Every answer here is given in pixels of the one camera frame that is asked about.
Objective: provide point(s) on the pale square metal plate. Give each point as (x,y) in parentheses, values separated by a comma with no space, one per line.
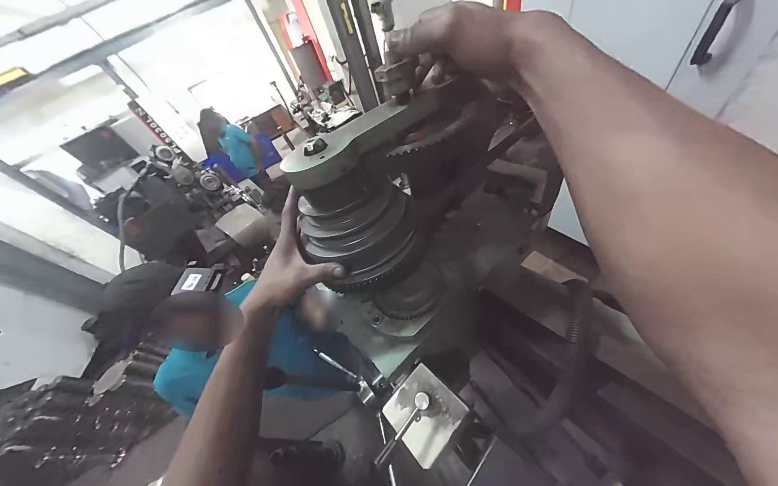
(435,432)

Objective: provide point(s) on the large window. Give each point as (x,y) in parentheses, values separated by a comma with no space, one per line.
(186,40)

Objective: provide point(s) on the dark hexagonal bolt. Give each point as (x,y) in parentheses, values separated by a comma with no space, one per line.
(315,145)

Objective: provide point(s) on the person's left fingers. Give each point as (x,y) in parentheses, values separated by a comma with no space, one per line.
(290,219)

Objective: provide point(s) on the person's right thumb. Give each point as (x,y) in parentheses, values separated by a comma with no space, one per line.
(410,42)

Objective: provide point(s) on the chrome ball-ended lever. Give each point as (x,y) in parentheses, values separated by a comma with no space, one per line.
(421,402)

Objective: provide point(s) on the dark vertical metal column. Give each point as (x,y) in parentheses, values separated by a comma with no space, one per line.
(355,54)

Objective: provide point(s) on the round toothed gear plate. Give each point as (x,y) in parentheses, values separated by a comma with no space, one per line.
(410,293)

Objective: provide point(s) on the person's left forearm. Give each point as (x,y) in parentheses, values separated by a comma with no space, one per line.
(230,405)

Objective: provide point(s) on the person's left hand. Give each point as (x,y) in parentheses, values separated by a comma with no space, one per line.
(282,275)

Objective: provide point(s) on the person's right forearm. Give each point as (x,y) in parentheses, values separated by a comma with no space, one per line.
(672,209)

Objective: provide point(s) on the person's right fingers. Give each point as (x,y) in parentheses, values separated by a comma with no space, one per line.
(431,69)

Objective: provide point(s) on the person's right hand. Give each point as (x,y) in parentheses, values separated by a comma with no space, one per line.
(477,40)

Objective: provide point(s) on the green lathe machine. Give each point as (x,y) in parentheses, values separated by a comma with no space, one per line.
(372,334)

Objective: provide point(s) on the cluttered workbench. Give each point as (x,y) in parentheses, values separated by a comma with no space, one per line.
(329,115)

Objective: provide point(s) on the grey cabinet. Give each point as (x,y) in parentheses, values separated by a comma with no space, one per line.
(632,40)

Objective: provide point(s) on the grey box with screen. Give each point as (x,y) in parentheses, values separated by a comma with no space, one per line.
(194,281)

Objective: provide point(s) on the machine with round dials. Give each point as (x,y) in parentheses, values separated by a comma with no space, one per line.
(173,196)

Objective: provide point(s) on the pile of dark metal parts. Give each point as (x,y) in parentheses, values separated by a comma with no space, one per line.
(58,428)

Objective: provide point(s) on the grey metal clamp block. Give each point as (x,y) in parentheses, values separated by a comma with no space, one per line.
(398,75)

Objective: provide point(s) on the large dark toothed gear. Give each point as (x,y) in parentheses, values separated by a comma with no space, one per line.
(450,135)

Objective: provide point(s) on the person's left thumb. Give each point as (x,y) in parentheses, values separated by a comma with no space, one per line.
(326,271)

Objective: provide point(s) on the dark metal stepped pulley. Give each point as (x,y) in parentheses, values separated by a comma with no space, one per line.
(358,233)

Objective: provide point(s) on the red post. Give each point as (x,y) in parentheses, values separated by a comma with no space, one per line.
(314,40)

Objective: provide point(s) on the long chrome lever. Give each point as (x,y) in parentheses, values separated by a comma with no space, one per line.
(335,364)

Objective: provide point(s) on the white panel with holes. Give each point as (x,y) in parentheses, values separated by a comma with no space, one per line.
(17,331)

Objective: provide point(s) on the dark drive belt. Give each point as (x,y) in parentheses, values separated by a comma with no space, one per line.
(477,169)

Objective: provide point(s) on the black red lettered bar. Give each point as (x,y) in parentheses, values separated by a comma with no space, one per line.
(156,133)

